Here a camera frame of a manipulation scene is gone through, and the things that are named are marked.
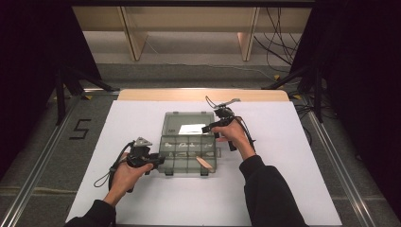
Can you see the white board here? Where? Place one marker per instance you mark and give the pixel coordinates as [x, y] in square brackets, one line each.
[189, 198]

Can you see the light wooden bench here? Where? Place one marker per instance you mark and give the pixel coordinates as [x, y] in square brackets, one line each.
[189, 19]

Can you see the black metal stand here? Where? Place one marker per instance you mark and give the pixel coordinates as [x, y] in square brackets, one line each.
[317, 94]
[60, 94]

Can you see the aluminium floor rail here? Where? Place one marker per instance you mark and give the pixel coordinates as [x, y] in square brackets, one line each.
[340, 170]
[34, 176]

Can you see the light wooden table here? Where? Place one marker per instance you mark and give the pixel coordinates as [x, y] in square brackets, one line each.
[164, 95]

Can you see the person's left hand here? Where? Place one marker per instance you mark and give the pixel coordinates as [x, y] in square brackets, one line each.
[124, 178]

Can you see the yellow tape marker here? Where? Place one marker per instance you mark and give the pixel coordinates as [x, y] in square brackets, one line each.
[276, 77]
[88, 97]
[296, 96]

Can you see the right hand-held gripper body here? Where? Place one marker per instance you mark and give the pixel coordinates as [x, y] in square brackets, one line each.
[227, 112]

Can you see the peach oval piece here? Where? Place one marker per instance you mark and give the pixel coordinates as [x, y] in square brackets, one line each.
[204, 163]

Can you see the black curtain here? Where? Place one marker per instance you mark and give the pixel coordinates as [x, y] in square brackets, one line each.
[362, 78]
[28, 63]

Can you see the smoky clear compartment box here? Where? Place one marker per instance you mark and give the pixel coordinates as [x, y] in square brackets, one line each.
[186, 157]

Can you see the person's right hand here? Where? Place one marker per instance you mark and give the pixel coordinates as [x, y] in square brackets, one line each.
[235, 135]

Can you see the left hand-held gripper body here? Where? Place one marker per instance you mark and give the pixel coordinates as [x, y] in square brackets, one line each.
[140, 156]

